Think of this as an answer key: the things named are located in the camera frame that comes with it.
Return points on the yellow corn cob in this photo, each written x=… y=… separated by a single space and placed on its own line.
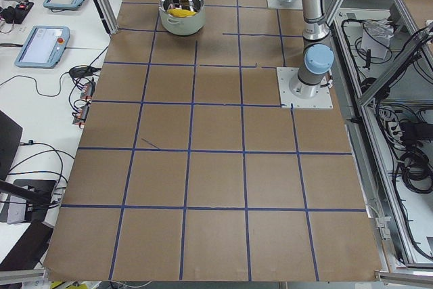
x=181 y=13

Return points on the white cooking pot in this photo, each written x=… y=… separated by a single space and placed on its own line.
x=183 y=19

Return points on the small circuit boards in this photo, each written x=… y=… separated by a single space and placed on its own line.
x=80 y=106

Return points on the near blue teach pendant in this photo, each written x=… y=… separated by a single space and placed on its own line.
x=44 y=47

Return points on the brown paper table mat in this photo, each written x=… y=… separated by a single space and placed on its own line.
x=190 y=169

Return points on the black monitor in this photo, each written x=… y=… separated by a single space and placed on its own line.
x=11 y=133

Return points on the aluminium side frame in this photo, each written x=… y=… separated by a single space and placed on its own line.
x=385 y=49

